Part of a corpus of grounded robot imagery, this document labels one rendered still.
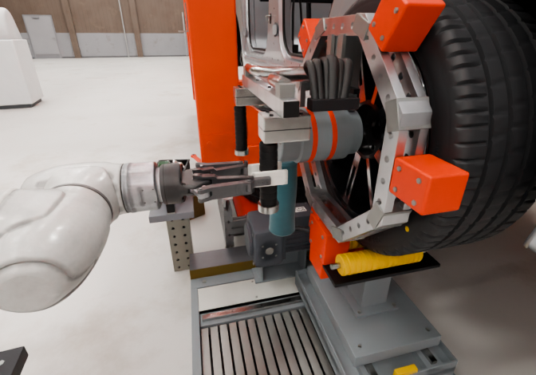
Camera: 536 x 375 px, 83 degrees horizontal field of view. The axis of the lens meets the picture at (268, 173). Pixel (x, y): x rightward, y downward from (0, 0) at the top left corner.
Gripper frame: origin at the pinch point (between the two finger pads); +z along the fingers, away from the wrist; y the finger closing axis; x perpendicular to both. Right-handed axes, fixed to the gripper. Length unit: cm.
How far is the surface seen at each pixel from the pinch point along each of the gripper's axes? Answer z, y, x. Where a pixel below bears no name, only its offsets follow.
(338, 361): 23, -1, -66
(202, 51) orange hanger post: -8, -60, 20
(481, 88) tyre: 32.9, 12.3, 17.1
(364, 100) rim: 31.0, -19.3, 9.4
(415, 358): 48, 3, -68
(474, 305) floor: 99, -19, -83
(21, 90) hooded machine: -282, -532, -55
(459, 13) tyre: 34.9, 2.0, 28.6
